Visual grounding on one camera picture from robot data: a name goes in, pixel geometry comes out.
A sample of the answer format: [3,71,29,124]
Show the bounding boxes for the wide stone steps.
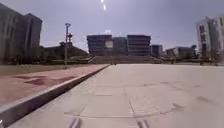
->
[78,55,168,65]

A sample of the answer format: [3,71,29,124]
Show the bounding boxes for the raised reddish paved platform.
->
[0,63,111,127]

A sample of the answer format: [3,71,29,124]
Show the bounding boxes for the large grey building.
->
[0,3,43,64]

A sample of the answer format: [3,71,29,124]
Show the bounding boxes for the lamp pole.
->
[63,22,74,70]

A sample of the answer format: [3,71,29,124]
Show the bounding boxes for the dark building with emblem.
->
[86,34,152,57]

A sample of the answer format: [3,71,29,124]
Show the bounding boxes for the tall pale building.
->
[195,14,224,63]

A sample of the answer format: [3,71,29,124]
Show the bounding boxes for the low dark building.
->
[41,41,89,63]

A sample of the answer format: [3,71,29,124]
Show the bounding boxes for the grey paved plaza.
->
[6,63,224,128]

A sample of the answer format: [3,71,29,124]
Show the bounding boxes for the distant low buildings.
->
[150,44,198,60]

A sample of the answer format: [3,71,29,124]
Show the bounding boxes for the robot's own part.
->
[137,119,151,128]
[68,117,83,128]

